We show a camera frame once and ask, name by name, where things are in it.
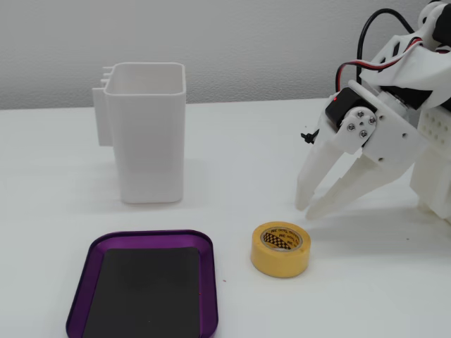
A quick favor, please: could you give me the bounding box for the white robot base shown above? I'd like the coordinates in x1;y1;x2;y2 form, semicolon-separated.
410;105;451;226

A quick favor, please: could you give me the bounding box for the yellow masking tape roll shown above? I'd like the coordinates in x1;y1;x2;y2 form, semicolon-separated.
250;221;311;278

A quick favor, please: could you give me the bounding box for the black cable tie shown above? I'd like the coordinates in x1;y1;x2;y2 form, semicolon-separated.
300;128;320;145

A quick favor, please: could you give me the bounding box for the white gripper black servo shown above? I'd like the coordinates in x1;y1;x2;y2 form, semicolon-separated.
295;79;429;220

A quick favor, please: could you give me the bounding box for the white plastic container box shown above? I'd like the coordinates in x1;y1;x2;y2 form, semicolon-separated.
92;62;187;204

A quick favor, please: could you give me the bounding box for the red white black servo wire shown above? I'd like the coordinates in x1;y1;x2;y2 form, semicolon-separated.
333;33;427;96

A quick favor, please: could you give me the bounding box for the black rubber tray mat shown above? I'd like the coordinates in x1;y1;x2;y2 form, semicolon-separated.
82;246;202;338

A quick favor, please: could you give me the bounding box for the purple metal tray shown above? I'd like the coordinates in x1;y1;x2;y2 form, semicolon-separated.
66;229;219;338

